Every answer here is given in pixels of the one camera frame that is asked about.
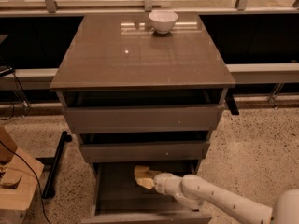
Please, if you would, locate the grey top drawer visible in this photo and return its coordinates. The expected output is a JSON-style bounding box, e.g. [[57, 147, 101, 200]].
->
[[64, 105, 224, 134]]

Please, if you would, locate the black bar behind cabinet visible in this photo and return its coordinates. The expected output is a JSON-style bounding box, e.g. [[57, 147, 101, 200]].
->
[[225, 90, 239, 115]]

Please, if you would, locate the black metal stand leg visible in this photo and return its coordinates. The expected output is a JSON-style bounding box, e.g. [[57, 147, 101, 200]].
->
[[38, 131, 72, 199]]

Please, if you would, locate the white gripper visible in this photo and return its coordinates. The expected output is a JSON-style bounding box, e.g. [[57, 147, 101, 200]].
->
[[136, 170, 182, 197]]

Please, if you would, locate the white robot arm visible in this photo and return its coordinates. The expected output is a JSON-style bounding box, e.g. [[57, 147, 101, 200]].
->
[[134, 166, 299, 224]]

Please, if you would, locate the wooden box stack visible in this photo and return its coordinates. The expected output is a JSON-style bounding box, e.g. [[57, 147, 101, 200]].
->
[[0, 126, 44, 224]]

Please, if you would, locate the grey drawer cabinet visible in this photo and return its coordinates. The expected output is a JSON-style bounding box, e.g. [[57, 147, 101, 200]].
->
[[50, 12, 236, 224]]

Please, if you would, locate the yellow sponge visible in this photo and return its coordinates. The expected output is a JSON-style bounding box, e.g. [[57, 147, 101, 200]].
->
[[134, 165, 150, 179]]

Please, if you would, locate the grey open bottom drawer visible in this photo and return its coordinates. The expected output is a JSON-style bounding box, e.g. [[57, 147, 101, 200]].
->
[[81, 162, 211, 224]]

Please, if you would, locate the white ceramic bowl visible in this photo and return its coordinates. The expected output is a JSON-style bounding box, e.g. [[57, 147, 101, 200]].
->
[[149, 10, 178, 34]]

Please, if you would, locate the black cable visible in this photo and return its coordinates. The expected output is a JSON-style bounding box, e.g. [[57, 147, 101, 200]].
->
[[0, 139, 52, 224]]

